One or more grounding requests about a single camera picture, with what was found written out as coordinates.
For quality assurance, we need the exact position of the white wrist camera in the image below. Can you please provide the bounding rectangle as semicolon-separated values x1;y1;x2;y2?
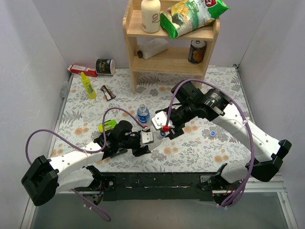
152;111;173;132
140;131;154;147

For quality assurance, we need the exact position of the black green razor box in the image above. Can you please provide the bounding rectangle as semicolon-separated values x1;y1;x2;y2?
98;119;117;133

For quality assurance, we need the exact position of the wooden two-tier shelf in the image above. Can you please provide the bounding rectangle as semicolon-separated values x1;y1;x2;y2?
122;0;220;93

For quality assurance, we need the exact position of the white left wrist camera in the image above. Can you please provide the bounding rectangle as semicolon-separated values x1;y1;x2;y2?
140;131;154;147

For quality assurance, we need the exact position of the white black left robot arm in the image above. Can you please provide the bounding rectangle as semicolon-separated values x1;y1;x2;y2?
21;121;154;206

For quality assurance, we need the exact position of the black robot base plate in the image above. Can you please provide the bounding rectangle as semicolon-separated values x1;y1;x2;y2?
76;171;241;203

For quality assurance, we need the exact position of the red white toothpaste box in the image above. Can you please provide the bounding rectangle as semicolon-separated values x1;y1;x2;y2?
68;64;98;77

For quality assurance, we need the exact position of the black white paper cup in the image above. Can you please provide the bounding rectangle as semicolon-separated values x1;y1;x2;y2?
95;59;115;75

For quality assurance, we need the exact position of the small blue-label water bottle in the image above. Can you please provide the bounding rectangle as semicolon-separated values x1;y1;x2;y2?
137;104;150;124

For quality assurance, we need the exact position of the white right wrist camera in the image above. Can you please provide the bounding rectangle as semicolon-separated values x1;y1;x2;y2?
152;111;173;132

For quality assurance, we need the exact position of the green chips bag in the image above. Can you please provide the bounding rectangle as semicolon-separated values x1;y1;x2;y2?
160;0;230;39

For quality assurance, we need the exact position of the dark tin can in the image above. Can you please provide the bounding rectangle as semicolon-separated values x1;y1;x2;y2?
188;40;206;64

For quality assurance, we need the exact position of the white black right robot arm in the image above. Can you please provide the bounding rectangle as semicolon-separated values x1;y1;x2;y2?
166;82;292;190

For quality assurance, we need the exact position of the yellow squeeze bottle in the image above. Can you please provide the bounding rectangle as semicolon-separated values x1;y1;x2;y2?
81;72;97;99

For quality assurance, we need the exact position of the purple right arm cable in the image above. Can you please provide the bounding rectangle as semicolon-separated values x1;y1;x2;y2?
164;78;254;208

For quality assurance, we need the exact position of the lying white bottle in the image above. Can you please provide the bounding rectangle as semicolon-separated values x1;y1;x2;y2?
137;38;169;60

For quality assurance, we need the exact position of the cream lotion bottle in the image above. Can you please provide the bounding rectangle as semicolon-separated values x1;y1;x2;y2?
141;0;161;33

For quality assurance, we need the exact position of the brown chocolate bar wrapper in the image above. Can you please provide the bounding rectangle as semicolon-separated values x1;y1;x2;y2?
101;85;116;101

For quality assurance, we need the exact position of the clear plastic bottle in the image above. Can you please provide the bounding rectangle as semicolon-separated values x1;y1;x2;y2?
151;131;164;151

